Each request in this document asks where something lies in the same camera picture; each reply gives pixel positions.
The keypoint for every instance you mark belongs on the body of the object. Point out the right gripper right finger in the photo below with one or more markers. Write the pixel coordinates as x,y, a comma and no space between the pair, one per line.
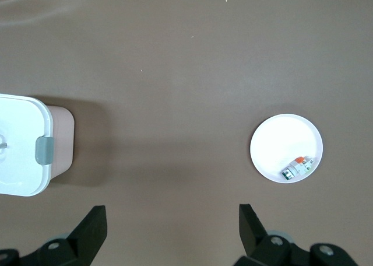
262,248

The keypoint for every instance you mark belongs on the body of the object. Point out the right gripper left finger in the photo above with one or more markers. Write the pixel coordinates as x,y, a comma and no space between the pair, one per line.
81,242

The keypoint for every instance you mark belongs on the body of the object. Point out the pink round plate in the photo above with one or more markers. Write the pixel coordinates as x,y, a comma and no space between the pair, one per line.
279,140

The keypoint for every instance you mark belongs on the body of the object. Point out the white orange circuit breaker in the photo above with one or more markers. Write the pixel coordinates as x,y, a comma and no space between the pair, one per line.
297,168

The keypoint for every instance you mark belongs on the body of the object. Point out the white lidded storage box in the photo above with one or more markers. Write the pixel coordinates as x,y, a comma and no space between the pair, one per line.
20,161

